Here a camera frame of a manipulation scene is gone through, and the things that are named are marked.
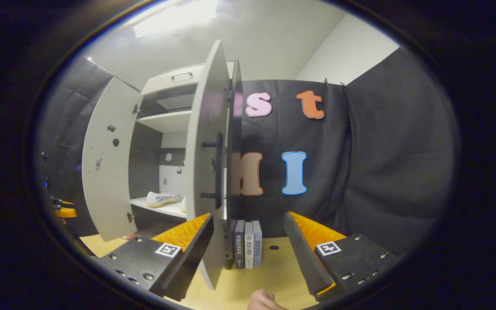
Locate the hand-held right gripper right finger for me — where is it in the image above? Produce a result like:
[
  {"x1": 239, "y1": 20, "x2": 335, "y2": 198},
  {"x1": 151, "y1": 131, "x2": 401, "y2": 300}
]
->
[{"x1": 284, "y1": 211, "x2": 399, "y2": 302}]

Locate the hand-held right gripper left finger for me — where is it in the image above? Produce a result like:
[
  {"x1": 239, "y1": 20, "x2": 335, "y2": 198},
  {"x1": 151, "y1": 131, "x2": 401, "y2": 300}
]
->
[{"x1": 91, "y1": 213, "x2": 215, "y2": 302}]

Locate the white shoe cabinet door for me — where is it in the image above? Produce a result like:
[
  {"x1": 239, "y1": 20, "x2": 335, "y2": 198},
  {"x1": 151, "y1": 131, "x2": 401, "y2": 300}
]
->
[
  {"x1": 186, "y1": 40, "x2": 231, "y2": 291},
  {"x1": 81, "y1": 77, "x2": 143, "y2": 242}
]

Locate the white shoe cabinet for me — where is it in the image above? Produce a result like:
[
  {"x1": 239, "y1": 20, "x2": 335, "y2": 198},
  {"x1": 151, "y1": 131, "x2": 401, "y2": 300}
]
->
[{"x1": 127, "y1": 60, "x2": 244, "y2": 270}]

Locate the white cabinet drawer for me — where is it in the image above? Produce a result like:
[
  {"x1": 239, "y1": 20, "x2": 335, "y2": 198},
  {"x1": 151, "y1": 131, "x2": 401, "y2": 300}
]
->
[{"x1": 141, "y1": 62, "x2": 236, "y2": 95}]

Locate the blue book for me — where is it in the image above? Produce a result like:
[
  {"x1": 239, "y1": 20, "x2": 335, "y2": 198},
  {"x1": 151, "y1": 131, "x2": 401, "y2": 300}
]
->
[{"x1": 252, "y1": 220, "x2": 263, "y2": 267}]

